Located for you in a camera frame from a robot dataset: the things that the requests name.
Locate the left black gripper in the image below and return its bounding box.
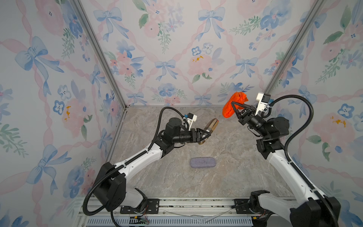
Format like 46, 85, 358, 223
172, 129, 210, 145

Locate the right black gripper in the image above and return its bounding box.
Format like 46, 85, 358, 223
233, 101, 268, 141

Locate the plaid eyeglass case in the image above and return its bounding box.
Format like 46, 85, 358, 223
198, 118, 219, 145

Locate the orange cleaning cloth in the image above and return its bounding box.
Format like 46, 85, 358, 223
222, 92, 249, 118

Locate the purple fabric eyeglass case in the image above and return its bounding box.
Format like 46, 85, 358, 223
190, 157, 216, 168

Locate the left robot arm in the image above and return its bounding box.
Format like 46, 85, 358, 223
90, 118, 219, 215

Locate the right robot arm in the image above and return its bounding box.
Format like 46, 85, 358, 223
232, 102, 341, 227

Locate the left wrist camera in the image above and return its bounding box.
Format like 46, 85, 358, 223
183, 113, 197, 131

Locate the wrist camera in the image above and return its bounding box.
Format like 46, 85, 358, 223
183, 113, 197, 131
255, 92, 271, 115

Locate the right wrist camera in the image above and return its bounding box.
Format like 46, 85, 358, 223
255, 92, 271, 115

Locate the right black corrugated cable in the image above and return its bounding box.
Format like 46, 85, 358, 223
260, 95, 339, 227

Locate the black corrugated cable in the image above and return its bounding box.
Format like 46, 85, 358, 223
82, 106, 190, 216
260, 95, 339, 227

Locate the right corner aluminium post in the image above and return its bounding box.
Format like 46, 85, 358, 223
264, 0, 325, 95

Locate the corner aluminium post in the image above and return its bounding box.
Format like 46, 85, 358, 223
70, 0, 127, 109
264, 0, 325, 95

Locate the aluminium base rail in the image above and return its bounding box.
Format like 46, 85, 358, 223
74, 197, 321, 227

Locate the left black corrugated cable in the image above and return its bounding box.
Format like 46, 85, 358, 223
82, 106, 190, 216

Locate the left corner aluminium post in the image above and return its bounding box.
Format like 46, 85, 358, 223
70, 0, 127, 109

